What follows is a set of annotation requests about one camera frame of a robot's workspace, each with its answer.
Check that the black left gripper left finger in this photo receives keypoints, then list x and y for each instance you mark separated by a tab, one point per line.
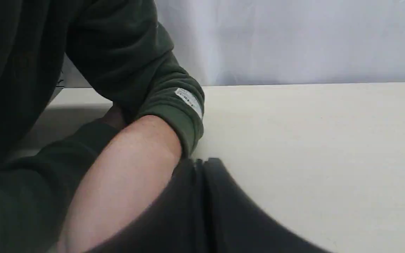
171	224

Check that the second green sleeved forearm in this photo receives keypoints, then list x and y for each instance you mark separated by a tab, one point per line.
35	191

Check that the dark green sweater torso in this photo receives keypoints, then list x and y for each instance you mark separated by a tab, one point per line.
32	47

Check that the second hand under arm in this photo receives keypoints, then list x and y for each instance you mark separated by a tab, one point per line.
114	118

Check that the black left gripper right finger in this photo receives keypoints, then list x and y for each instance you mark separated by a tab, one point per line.
234	223

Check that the green sleeved forearm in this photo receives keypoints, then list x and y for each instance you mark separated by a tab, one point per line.
126	55

